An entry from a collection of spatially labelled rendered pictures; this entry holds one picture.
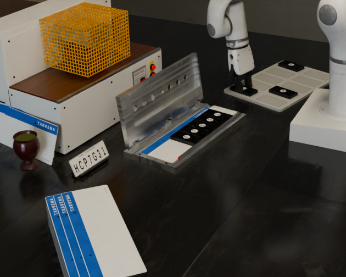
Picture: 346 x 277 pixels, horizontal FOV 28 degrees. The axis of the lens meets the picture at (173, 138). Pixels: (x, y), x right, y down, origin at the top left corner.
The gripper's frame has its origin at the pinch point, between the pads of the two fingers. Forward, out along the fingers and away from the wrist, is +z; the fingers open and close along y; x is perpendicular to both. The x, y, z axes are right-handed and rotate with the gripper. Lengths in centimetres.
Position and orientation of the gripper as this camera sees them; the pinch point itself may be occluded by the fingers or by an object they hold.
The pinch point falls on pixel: (243, 84)
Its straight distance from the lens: 265.1
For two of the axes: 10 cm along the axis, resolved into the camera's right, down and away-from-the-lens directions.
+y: 6.9, -3.6, 6.3
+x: -7.1, -1.2, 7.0
